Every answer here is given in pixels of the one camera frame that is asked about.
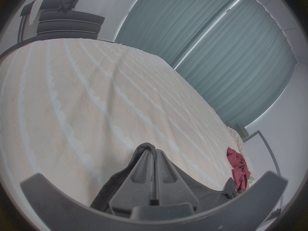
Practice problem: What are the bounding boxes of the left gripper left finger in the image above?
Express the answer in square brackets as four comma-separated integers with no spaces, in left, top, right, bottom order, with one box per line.
[109,150,154,207]

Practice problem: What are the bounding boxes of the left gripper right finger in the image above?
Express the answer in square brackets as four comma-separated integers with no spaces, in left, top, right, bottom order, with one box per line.
[154,149,199,207]

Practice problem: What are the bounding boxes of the black trousers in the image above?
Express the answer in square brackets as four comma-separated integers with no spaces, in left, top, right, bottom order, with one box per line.
[90,142,239,214]

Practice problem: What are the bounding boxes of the bed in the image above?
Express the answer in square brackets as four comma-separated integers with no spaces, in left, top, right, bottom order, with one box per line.
[0,39,282,201]

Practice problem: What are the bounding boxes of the red garment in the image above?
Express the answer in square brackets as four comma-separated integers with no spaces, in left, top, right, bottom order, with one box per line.
[226,147,252,192]

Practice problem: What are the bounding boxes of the cream pillow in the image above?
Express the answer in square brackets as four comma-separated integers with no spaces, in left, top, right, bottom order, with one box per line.
[227,127,243,144]

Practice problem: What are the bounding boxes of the grey bedside table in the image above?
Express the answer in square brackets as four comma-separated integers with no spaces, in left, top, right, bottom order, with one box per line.
[225,122,248,137]

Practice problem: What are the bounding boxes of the blue-green curtain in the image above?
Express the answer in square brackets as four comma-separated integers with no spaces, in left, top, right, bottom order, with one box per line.
[176,0,297,128]
[115,0,244,67]

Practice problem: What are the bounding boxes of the dark grey chest of drawers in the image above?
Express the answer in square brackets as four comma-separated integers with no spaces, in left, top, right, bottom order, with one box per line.
[18,0,105,44]

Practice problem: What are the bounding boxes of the dark grey garment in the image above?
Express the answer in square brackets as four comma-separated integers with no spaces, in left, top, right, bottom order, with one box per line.
[56,0,79,12]

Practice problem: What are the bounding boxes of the white cloth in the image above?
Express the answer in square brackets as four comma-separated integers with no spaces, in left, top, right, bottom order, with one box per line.
[28,0,44,26]

